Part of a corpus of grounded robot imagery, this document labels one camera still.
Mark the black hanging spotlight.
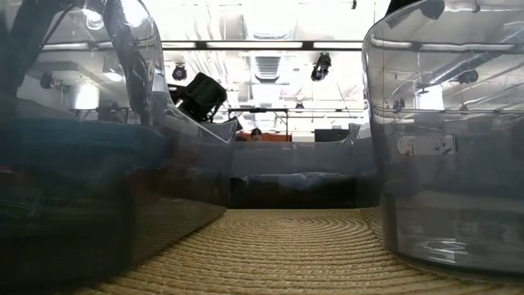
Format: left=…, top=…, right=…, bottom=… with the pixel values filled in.
left=171, top=62, right=189, bottom=83
left=309, top=52, right=333, bottom=83

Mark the long ceiling light strip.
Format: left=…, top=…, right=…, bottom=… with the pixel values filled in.
left=161, top=39, right=365, bottom=52

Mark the orange partition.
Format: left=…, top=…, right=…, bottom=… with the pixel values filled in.
left=239, top=131, right=292, bottom=143

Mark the clear grey plastic tray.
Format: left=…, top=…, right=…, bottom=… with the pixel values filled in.
left=227, top=122, right=382, bottom=209
left=0, top=0, right=238, bottom=288
left=362, top=0, right=524, bottom=284

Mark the black monitor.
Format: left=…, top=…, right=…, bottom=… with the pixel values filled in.
left=314, top=129, right=351, bottom=143

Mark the round woven straw placemat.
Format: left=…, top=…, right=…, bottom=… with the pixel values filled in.
left=73, top=206, right=524, bottom=295

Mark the black metal gantry frame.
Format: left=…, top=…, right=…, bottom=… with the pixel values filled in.
left=227, top=107, right=290, bottom=141

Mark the silver ventilation duct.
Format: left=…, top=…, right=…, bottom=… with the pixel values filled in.
left=245, top=0, right=300, bottom=83

